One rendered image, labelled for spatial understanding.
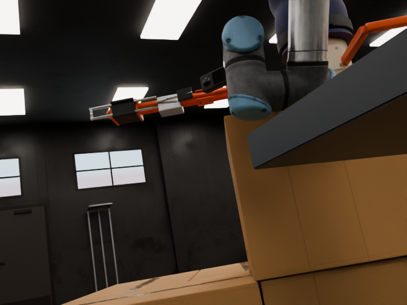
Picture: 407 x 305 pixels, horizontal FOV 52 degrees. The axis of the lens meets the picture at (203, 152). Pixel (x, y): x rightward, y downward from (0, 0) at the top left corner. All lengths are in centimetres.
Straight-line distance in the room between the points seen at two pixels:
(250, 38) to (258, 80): 9
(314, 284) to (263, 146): 63
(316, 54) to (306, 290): 52
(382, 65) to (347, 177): 74
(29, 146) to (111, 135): 186
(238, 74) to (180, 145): 982
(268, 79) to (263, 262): 41
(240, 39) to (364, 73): 62
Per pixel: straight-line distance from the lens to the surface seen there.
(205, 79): 115
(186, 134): 1086
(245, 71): 90
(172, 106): 123
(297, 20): 95
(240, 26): 94
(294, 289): 101
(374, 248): 104
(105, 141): 1029
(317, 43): 94
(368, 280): 105
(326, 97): 35
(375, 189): 105
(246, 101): 88
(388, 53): 31
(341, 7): 134
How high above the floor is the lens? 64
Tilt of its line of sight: 13 degrees up
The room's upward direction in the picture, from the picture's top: 10 degrees counter-clockwise
